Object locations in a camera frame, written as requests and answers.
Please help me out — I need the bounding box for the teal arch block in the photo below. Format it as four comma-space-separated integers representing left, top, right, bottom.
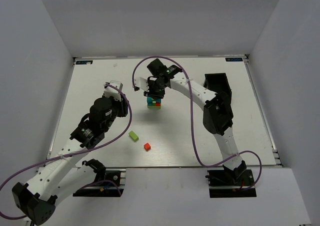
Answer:
147, 97, 161, 104

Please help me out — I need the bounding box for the long green arch block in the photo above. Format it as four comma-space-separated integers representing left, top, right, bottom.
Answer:
147, 105, 161, 110

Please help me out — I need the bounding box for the green rectangular block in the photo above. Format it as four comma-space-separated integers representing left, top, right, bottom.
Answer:
128, 131, 139, 142

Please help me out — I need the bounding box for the black plastic bin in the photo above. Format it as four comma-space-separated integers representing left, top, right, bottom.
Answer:
203, 73, 232, 101

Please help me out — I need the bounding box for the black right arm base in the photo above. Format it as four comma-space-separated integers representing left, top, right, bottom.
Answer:
205, 169, 257, 198

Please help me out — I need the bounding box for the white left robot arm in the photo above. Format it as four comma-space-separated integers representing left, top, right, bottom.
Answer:
12, 94, 132, 225

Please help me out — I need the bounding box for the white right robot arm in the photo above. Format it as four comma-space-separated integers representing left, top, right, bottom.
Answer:
143, 59, 247, 182

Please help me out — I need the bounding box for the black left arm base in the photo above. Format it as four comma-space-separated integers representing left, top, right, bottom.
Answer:
73, 169, 126, 197

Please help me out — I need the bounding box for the left blue table label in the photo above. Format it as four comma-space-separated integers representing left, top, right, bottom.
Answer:
75, 60, 93, 65

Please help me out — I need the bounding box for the blue table label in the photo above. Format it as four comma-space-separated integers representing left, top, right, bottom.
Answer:
75, 60, 93, 65
225, 57, 243, 62

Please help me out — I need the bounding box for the right blue table label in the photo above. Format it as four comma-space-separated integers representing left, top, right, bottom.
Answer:
225, 57, 243, 62

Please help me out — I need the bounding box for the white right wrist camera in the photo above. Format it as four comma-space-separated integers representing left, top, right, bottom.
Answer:
133, 77, 149, 92

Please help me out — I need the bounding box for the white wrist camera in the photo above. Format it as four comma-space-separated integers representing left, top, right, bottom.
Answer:
103, 80, 123, 102
133, 77, 149, 92

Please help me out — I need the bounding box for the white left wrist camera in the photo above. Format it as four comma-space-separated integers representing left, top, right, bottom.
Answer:
103, 80, 123, 102

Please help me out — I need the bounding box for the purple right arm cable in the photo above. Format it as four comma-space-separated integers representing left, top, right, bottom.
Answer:
131, 56, 263, 192

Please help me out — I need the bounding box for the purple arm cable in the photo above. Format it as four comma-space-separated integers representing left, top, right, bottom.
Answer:
0, 84, 133, 219
131, 56, 263, 192

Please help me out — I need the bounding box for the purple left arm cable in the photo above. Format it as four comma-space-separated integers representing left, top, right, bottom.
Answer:
0, 84, 133, 219

